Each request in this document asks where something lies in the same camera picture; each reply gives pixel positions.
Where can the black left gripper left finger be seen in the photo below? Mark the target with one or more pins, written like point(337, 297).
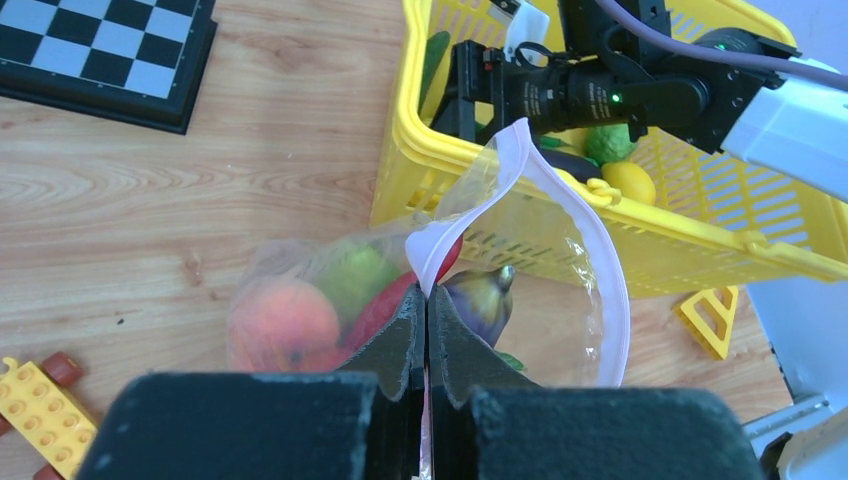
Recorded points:
point(360, 421)

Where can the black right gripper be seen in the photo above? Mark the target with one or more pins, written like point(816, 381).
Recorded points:
point(481, 96)

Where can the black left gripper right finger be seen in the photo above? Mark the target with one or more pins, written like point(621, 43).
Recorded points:
point(488, 421)

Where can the red toy chili pepper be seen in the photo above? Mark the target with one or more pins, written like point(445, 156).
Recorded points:
point(382, 307)

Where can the pink toy onion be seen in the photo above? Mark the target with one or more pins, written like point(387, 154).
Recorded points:
point(285, 325)

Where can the purple toy eggplant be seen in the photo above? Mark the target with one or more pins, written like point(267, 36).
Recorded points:
point(483, 300)

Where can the green toy pear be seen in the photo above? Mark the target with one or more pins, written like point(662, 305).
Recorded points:
point(352, 275)

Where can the clear zip top bag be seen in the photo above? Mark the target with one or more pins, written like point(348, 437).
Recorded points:
point(571, 322)

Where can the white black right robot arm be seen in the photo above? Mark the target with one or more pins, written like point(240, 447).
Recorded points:
point(730, 91)

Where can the green toy cucumber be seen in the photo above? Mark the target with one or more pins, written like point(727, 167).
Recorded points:
point(436, 46)

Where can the long dark purple eggplant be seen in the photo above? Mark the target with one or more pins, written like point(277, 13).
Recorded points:
point(580, 168)

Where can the green toy lime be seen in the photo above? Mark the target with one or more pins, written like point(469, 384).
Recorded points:
point(609, 144)

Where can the yellow toy lemon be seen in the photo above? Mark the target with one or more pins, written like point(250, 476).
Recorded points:
point(632, 180)

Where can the yellow triangular plastic piece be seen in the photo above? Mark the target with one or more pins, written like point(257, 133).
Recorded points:
point(709, 317)

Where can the yellow red toy block car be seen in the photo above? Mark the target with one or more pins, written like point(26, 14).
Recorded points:
point(36, 403)

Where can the black white checkerboard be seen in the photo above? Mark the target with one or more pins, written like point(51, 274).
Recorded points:
point(137, 62)

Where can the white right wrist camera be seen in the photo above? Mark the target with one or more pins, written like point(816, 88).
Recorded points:
point(524, 23)

